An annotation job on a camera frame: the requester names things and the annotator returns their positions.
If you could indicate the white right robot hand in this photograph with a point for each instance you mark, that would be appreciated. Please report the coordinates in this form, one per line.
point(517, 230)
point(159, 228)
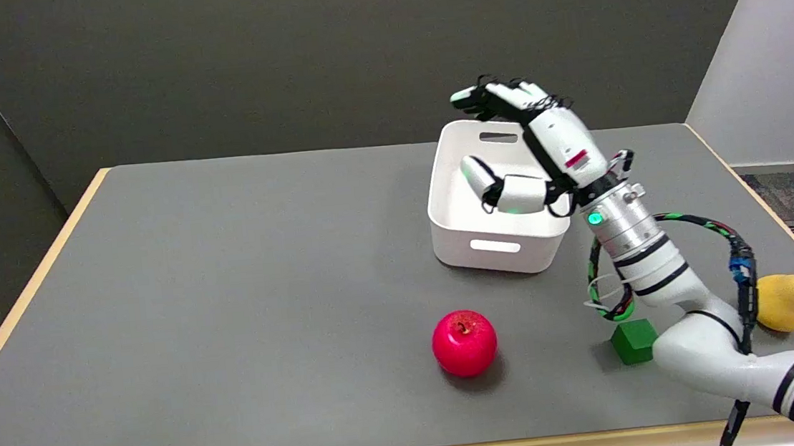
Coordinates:
point(562, 138)

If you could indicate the yellow pear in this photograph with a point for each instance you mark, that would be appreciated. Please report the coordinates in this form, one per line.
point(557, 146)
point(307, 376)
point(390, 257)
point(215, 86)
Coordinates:
point(783, 303)

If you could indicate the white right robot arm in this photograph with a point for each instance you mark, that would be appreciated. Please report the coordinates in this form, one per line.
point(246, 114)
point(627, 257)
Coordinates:
point(693, 326)

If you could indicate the white plastic storage bin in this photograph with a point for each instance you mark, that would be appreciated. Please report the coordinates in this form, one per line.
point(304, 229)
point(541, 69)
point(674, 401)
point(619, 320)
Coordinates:
point(491, 236)

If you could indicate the green cube block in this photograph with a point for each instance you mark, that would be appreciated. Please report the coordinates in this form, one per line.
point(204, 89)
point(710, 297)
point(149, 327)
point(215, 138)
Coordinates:
point(632, 343)

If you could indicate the red apple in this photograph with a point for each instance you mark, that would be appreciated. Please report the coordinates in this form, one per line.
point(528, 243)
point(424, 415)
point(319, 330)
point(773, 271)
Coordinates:
point(464, 343)

